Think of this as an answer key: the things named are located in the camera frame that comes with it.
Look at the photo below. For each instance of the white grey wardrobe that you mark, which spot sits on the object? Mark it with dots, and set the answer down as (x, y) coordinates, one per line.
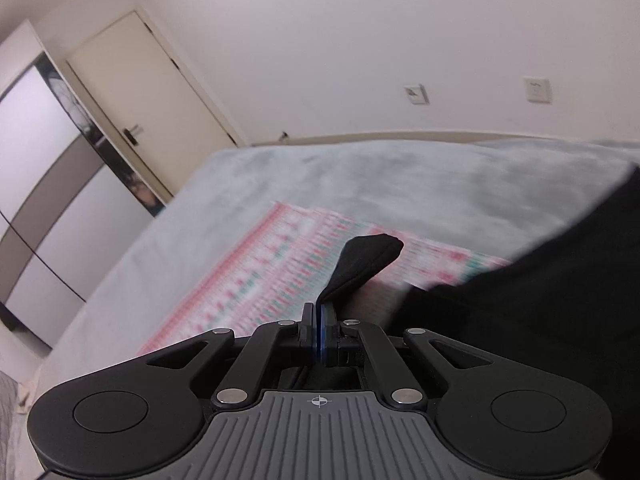
(50, 160)

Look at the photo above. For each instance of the white wall socket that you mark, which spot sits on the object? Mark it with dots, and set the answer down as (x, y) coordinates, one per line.
(416, 94)

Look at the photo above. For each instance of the black pants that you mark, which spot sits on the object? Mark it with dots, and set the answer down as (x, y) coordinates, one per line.
(550, 285)

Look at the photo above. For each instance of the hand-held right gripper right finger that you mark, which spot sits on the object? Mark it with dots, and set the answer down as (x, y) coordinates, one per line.
(327, 332)

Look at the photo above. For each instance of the pink green patterned cloth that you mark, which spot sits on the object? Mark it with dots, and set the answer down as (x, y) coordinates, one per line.
(260, 280)

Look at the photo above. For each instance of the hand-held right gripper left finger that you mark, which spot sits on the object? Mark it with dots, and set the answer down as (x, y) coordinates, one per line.
(313, 332)

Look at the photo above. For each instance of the cream door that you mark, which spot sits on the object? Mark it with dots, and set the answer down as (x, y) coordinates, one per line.
(145, 100)

